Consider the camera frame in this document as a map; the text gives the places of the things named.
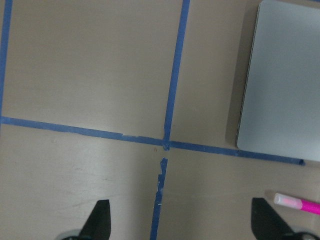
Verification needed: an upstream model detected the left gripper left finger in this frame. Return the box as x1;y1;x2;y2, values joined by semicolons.
78;199;111;240

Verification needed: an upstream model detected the pink highlighter pen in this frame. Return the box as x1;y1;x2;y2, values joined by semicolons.
273;193;320;215

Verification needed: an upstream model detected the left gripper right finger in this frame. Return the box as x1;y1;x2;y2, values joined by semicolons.
250;197;295;240

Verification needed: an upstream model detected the grey closed laptop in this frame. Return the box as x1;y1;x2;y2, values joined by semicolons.
236;0;320;161

